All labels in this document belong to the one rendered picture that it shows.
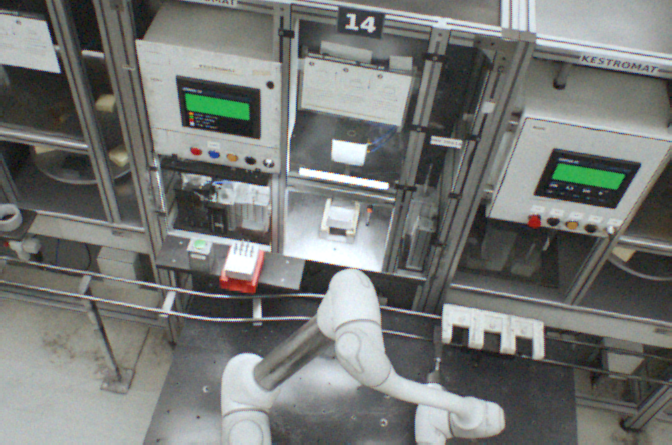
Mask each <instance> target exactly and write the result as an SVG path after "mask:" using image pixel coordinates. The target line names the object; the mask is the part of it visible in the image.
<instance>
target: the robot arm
mask: <svg viewBox="0 0 672 445"><path fill-rule="evenodd" d="M442 333H443V327H441V326H434V334H433V345H432V344H431V347H433V349H432V354H431V363H430V368H429V373H428V374H426V375H425V376H424V378H423V384H420V383H416V382H413V381H410V380H407V379H405V378H402V377H400V376H399V375H397V374H396V372H395V371H394V369H393V367H392V365H391V362H390V360H389V359H388V358H387V356H386V355H385V353H384V351H385V348H384V344H383V338H382V331H381V316H380V309H379V304H378V299H377V295H376V292H375V289H374V287H373V285H372V283H371V281H370V280H369V278H368V277H367V276H366V275H365V274H364V273H363V272H361V271H360V270H356V269H346V270H342V271H340V272H338V273H337V274H336V275H334V277H333V278H332V280H331V282H330V284H329V290H328V291H327V293H326V295H325V297H324V299H323V301H322V303H321V305H320V306H319V308H318V311H317V315H315V316H314V317H313V318H312V319H311V320H309V321H308V322H307V323H306V324H304V325H303V326H302V327H301V328H300V329H298V330H297V331H296V332H295V333H294V334H292V335H291V336H290V337H289V338H288V339H286V340H285V341H284V342H283V343H281V344H280V345H279V346H278V347H277V348H275V349H274V350H273V351H272V352H271V353H269V354H268V355H267V356H266V357H265V358H260V357H259V356H257V355H255V354H240V355H238V356H236V357H234V358H233V359H231V360H230V362H229V363H228V365H227V366H226V368H225V371H224V374H223V377H222V387H221V410H222V436H221V445H277V444H272V443H271V432H270V422H269V408H271V406H272V405H273V403H274V401H275V399H276V398H277V396H278V395H279V393H280V391H281V387H282V383H283V382H285V381H286V380H287V379H289V378H290V377H291V376H293V375H294V374H295V373H296V372H298V371H299V370H300V369H302V368H303V367H304V366H306V365H307V364H308V363H310V362H311V361H312V360H313V359H315V358H316V357H317V356H319V355H320V354H321V353H323V352H324V351H325V350H327V349H328V348H329V347H331V346H332V345H333V344H334V343H336V344H335V351H336V356H337V358H338V361H339V363H340V364H341V366H342V367H343V368H344V369H345V370H346V371H347V372H348V373H349V374H350V375H351V376H352V377H353V378H354V379H355V380H357V381H358V382H360V383H362V384H364V385H366V386H368V387H370V388H374V389H376V390H379V391H381V392H383V393H385V394H387V395H390V396H392V397H395V398H398V399H401V400H404V401H408V402H412V403H416V404H419V406H418V408H417V411H416V417H415V437H416V442H417V443H418V445H444V444H445V442H446V439H448V438H451V437H463V438H482V437H490V436H493V435H496V434H498V433H500V432H501V431H502V430H503V429H504V425H505V421H504V411H503V409H502V408H501V407H500V406H499V405H497V404H495V403H492V402H486V401H484V400H479V399H476V398H473V397H464V398H463V397H460V396H458V395H455V394H452V393H449V392H447V390H446V388H445V381H446V380H445V377H444V376H442V375H441V374H440V372H441V371H442V367H441V363H442V345H443V344H444V343H442Z"/></svg>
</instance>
